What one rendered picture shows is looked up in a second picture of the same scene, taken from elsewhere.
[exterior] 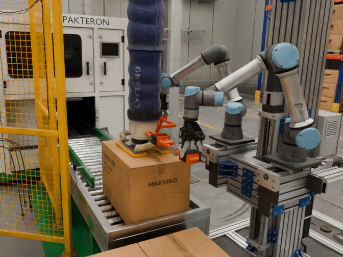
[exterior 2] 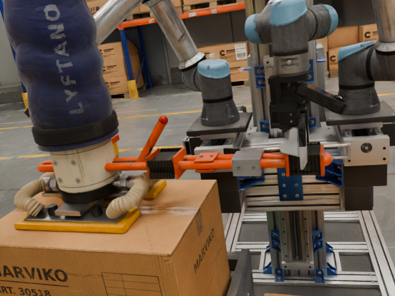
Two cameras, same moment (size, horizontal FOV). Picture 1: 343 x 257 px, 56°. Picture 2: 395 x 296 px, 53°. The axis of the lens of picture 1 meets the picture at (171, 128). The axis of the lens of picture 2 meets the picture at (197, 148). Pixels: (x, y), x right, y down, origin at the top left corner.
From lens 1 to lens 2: 1.31 m
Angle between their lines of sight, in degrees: 41
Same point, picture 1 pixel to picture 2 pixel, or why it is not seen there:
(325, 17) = not seen: outside the picture
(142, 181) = (187, 271)
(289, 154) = (367, 101)
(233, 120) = (225, 88)
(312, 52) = not seen: outside the picture
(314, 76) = not seen: outside the picture
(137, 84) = (59, 53)
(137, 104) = (76, 106)
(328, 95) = (119, 74)
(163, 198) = (210, 281)
